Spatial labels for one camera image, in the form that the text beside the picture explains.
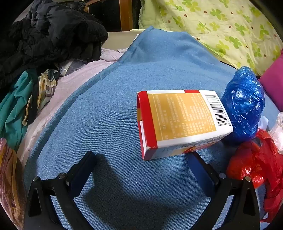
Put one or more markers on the red white gold carton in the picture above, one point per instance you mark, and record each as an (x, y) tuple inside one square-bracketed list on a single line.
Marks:
[(176, 117)]

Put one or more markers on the green clover print quilt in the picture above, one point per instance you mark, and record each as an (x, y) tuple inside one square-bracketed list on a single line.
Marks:
[(210, 22)]

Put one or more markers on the grey white cloth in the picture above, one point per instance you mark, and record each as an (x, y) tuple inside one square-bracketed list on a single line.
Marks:
[(70, 66)]

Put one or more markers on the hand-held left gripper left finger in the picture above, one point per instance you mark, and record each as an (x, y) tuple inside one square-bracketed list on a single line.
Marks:
[(83, 179)]

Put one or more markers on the white tissue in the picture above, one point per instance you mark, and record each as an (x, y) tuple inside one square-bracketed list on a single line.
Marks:
[(263, 122)]

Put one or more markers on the black jacket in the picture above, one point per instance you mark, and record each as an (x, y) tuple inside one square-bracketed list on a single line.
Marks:
[(55, 33)]

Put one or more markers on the yellow grey patterned cloth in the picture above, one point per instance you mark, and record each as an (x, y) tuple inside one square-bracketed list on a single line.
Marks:
[(45, 86)]

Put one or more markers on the patterned plastic bag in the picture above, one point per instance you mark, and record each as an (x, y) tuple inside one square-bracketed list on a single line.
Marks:
[(11, 177)]

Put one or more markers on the brown wooden cabinet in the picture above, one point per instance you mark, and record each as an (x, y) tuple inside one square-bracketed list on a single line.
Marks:
[(126, 15)]

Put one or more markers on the blue blanket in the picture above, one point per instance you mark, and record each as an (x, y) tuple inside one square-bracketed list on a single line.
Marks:
[(110, 110)]

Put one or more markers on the magenta pillow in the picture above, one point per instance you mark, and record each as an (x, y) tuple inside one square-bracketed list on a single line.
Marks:
[(274, 81)]

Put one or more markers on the white plastic film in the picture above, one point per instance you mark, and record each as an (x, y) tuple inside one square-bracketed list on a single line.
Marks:
[(277, 132)]

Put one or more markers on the teal garment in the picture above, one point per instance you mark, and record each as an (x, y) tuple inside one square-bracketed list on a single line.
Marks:
[(15, 104)]

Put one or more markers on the blue plastic bag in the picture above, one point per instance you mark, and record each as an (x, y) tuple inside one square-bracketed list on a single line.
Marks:
[(243, 104)]

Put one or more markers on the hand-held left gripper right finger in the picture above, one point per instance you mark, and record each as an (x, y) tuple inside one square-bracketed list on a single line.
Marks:
[(201, 174)]

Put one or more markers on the beige mattress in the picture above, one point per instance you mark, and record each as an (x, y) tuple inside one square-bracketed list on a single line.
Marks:
[(119, 39)]

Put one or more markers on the red plastic bag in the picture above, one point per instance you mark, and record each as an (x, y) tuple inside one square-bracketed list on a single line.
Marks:
[(254, 159)]

